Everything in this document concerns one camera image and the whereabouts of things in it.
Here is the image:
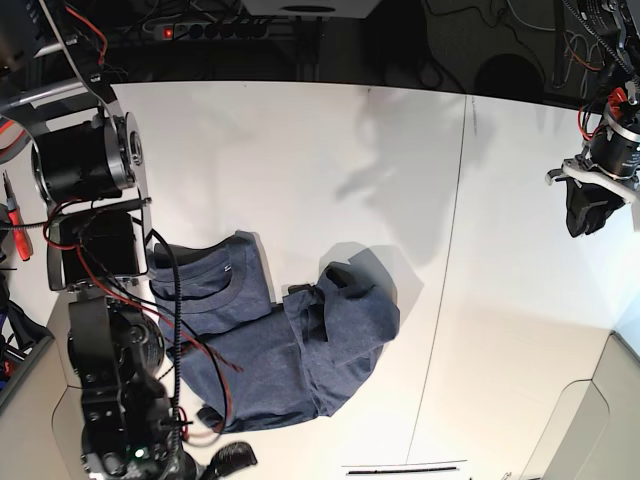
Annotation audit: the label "black power strip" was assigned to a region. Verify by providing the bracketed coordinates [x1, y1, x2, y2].
[148, 22, 268, 41]

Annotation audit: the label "red handled wire cutters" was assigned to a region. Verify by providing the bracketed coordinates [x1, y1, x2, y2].
[3, 172, 32, 262]

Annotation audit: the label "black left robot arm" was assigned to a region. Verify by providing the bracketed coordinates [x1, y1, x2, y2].
[546, 1, 639, 238]

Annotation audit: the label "blue grey t-shirt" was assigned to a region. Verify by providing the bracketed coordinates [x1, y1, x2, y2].
[149, 232, 400, 433]

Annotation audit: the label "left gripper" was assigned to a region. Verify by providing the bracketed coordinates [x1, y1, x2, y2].
[545, 157, 639, 238]

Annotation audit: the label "grey white cable bundle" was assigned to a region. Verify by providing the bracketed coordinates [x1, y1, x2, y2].
[424, 0, 606, 96]

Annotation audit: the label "red grey pliers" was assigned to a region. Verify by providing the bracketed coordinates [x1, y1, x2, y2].
[0, 117, 31, 164]

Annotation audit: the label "grey side panel right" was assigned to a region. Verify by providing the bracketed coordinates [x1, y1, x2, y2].
[520, 333, 639, 479]

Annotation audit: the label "grey bin left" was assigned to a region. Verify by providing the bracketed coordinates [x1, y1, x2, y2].
[0, 299, 55, 411]

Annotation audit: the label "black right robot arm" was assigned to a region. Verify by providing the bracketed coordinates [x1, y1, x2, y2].
[1, 1, 257, 479]

